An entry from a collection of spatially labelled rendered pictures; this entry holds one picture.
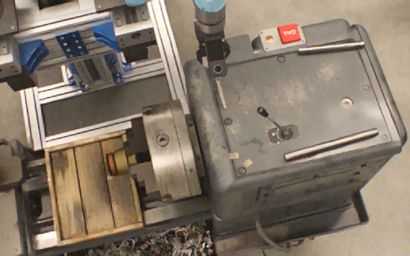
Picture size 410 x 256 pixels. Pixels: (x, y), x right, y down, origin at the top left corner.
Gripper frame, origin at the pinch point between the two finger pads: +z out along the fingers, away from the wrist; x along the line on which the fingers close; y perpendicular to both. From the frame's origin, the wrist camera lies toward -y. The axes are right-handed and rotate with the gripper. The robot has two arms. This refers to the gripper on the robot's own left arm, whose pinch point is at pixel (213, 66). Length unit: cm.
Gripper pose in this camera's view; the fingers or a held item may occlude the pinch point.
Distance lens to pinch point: 152.5
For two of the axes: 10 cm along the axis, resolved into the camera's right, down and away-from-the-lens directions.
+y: -2.3, -9.1, 3.5
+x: -9.7, 2.2, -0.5
